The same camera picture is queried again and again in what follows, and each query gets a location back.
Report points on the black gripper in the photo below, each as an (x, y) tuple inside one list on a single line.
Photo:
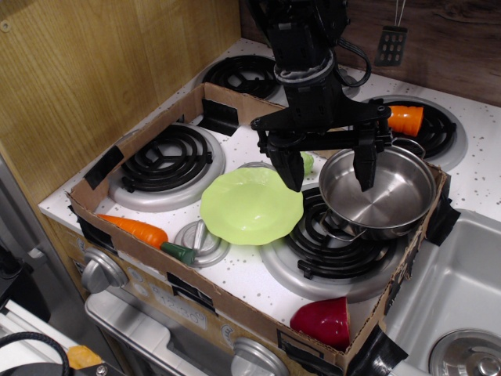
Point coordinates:
[(321, 117)]

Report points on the silver stovetop knob front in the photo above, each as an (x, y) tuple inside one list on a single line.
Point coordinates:
[(204, 249)]

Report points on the yellow object bottom left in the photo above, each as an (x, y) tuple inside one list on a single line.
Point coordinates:
[(80, 357)]

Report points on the orange ribbed toy carrot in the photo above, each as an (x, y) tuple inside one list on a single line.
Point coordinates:
[(406, 120)]

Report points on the silver oven door handle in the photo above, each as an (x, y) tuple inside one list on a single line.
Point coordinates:
[(145, 337)]

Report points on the light green plastic plate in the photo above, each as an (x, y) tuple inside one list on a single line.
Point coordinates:
[(250, 206)]

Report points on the grey toy sink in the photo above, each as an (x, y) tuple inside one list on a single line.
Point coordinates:
[(454, 286)]

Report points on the back left black burner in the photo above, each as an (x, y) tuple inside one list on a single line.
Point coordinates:
[(246, 74)]

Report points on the stainless steel pot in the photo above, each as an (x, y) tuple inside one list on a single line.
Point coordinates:
[(402, 194)]

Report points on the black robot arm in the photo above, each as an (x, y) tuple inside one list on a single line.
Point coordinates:
[(303, 35)]

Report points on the black hanging spatula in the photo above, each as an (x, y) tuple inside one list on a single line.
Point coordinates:
[(391, 45)]

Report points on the brown cardboard fence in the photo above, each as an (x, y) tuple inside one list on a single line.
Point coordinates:
[(187, 220)]

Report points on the silver oven knob left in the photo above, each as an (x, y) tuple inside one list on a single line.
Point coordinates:
[(101, 272)]

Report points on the front right black burner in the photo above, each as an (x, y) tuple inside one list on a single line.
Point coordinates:
[(322, 248)]

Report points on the silver stovetop knob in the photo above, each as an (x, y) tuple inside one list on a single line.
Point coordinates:
[(349, 88), (204, 249)]

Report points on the red plastic bowl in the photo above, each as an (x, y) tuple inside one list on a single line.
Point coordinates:
[(327, 321)]

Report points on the green toy broccoli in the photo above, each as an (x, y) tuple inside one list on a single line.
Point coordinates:
[(308, 162)]

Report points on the silver sink drain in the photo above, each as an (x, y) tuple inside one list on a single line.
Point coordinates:
[(465, 352)]

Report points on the silver oven knob right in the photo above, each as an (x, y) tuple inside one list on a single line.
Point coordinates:
[(252, 358)]

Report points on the silver oven knob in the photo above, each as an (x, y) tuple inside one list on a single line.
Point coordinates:
[(101, 272), (252, 358)]

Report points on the front left black burner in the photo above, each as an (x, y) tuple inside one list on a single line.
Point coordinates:
[(177, 156)]

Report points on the silver stovetop knob back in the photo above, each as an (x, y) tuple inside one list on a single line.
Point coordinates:
[(349, 88)]

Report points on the black burner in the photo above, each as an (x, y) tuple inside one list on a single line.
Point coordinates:
[(438, 131), (177, 156), (322, 248), (246, 74)]

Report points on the back right black burner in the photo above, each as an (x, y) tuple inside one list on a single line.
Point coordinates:
[(438, 131)]

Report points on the orange toy carrot green top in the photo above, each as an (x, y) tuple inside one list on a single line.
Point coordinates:
[(153, 236)]

